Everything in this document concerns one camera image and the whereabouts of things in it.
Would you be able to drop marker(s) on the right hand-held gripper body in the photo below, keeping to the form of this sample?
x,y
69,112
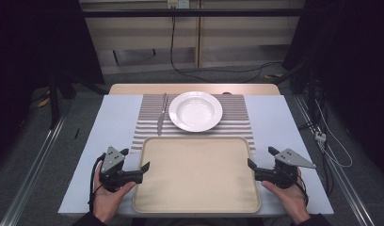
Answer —
x,y
287,169

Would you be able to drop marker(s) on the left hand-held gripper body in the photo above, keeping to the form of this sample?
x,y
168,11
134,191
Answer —
x,y
112,163

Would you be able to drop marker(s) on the person's right hand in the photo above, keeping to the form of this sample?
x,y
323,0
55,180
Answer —
x,y
290,201

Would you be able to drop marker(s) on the person's left hand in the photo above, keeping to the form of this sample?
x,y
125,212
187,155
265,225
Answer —
x,y
108,201

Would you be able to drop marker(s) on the striped placemat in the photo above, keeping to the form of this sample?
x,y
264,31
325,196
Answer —
x,y
237,122

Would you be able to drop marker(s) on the white power strip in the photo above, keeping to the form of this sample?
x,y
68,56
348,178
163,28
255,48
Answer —
x,y
319,136

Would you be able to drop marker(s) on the silver table knife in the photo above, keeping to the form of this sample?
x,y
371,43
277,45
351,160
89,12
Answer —
x,y
162,121

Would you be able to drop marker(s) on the beige tray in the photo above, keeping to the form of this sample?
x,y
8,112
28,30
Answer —
x,y
196,175

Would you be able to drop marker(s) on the black metal stand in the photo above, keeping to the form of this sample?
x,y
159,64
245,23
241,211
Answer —
x,y
54,94
311,91

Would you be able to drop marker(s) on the white plate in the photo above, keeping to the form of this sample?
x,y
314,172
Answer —
x,y
195,111

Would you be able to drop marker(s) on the aluminium rail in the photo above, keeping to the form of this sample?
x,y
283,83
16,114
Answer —
x,y
334,163
33,163

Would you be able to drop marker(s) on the wall socket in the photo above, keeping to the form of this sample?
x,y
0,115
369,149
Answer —
x,y
178,3

